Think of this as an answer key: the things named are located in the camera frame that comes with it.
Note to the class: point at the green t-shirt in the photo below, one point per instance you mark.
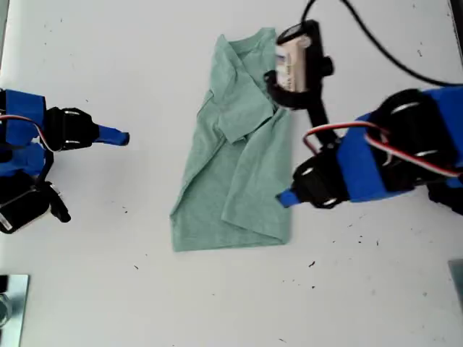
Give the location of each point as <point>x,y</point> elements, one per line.
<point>217,180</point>

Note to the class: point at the white camera box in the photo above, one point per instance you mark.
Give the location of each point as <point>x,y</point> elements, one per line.
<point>294,65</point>

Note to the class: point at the black clamp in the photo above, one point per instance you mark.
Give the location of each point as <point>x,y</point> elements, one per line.
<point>3,283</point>

